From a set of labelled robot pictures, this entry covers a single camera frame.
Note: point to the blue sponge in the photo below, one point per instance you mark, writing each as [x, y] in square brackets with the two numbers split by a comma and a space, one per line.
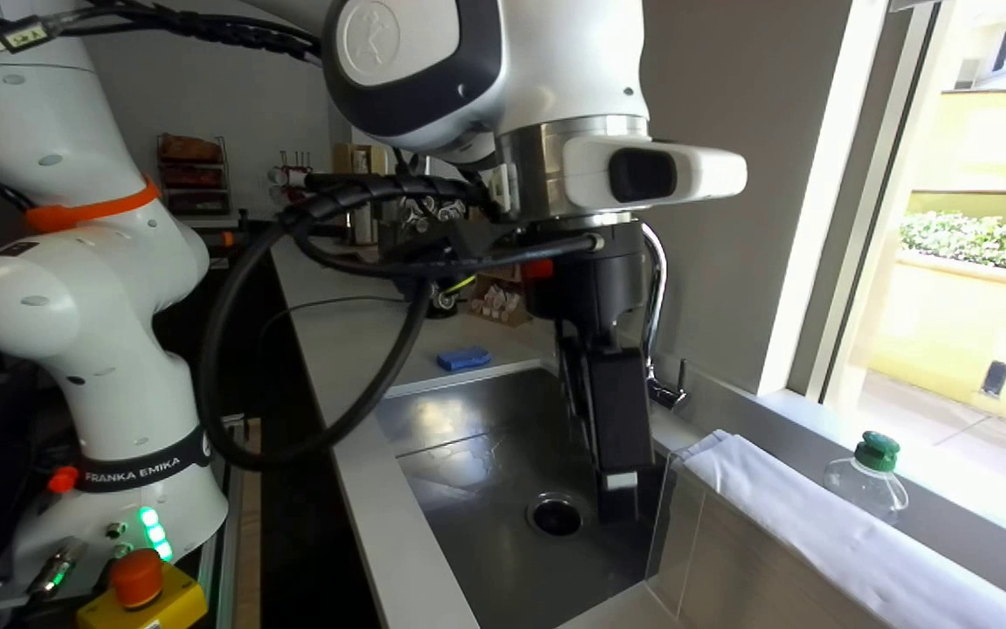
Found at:
[464, 358]

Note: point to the yellow emergency stop button box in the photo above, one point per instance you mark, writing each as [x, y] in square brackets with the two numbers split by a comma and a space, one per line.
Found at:
[141, 594]

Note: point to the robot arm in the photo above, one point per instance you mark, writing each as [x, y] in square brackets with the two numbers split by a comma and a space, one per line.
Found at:
[75, 288]

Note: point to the white cloth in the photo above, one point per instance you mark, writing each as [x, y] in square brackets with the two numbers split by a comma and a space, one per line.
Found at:
[826, 524]

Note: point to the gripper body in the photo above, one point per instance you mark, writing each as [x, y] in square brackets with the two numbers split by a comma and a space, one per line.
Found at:
[586, 279]

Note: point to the cardboard box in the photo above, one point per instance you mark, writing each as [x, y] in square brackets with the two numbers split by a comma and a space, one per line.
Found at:
[499, 301]

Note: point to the window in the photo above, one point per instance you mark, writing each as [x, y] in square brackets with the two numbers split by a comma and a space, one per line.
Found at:
[966, 245]

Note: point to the chrome tap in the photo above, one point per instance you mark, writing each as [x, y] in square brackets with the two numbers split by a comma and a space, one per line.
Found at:
[656, 288]

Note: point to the steel sink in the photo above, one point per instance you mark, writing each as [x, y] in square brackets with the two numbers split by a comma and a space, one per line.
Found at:
[485, 463]

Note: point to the clear soap bottle green cap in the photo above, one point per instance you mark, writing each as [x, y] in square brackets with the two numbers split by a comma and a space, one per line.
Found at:
[866, 485]

